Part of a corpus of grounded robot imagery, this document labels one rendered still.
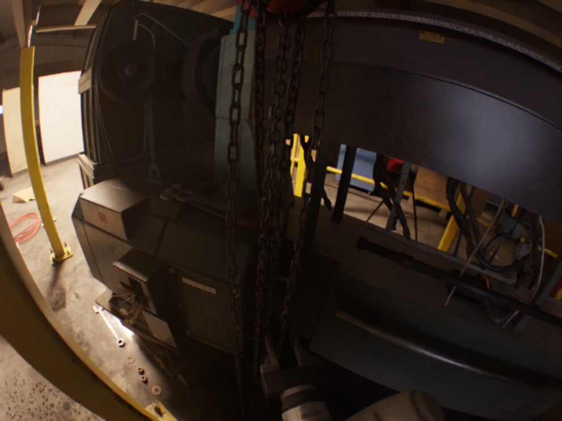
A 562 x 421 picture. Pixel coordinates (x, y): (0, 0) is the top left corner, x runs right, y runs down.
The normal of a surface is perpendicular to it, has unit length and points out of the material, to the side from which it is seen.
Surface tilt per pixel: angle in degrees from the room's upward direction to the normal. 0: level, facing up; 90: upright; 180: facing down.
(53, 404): 0
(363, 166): 90
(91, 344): 0
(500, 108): 90
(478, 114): 90
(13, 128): 90
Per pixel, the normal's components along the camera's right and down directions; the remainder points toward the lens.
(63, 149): 0.82, 0.33
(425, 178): -0.66, 0.28
